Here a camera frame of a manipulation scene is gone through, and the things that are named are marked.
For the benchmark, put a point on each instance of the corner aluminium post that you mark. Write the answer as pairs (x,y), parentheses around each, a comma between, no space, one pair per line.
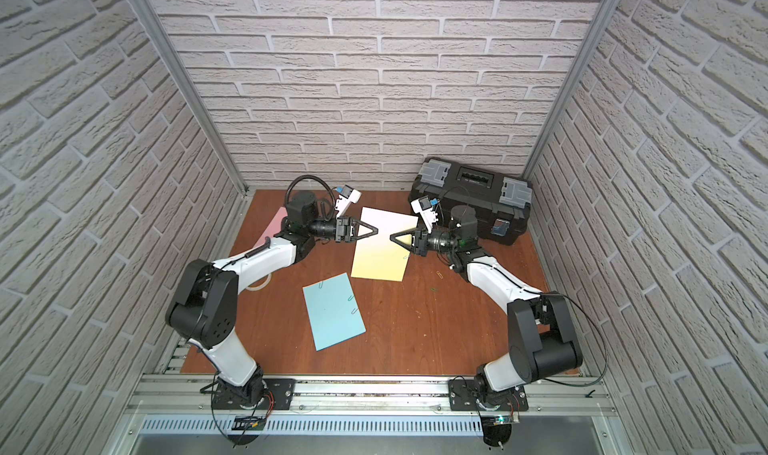
(593,36)
(171,59)

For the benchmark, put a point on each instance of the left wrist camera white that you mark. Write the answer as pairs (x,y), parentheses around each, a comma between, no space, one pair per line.
(345,197)

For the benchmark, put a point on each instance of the aluminium front rail frame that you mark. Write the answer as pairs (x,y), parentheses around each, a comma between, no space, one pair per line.
(177,414)

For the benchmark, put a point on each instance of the pink paper sheet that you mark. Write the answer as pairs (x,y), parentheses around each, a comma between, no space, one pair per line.
(273,228)

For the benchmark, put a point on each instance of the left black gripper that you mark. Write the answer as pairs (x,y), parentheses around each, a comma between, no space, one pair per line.
(345,232)

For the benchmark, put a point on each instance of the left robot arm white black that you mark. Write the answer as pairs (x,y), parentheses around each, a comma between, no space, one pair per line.
(204,307)

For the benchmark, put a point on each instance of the light blue paper sheet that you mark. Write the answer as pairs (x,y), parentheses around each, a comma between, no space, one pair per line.
(329,312)

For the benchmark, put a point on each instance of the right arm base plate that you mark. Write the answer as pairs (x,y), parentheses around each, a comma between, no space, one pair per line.
(468,395)

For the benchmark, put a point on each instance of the clear tape roll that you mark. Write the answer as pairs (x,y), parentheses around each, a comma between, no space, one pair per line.
(260,285)

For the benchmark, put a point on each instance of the left corner aluminium post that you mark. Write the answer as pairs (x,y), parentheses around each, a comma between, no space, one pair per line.
(171,59)

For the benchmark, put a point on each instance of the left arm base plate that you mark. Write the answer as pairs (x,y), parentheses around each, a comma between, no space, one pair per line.
(263,393)

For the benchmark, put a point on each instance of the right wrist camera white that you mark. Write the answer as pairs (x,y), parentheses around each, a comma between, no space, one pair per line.
(425,207)

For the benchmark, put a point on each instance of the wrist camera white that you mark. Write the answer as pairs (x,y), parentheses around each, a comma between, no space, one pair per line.
(425,207)
(345,197)

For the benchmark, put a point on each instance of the yellow paper sheet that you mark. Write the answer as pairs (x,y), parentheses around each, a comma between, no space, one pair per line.
(377,257)

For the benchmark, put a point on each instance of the right corner aluminium post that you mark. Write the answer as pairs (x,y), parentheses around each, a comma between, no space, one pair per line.
(593,36)

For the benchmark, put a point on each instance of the black plastic toolbox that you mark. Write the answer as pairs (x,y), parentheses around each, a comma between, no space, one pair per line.
(502,203)

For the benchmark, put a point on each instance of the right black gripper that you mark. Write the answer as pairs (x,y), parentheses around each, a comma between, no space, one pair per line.
(419,243)

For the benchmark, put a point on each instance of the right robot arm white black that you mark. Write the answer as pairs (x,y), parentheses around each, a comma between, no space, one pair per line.
(542,339)

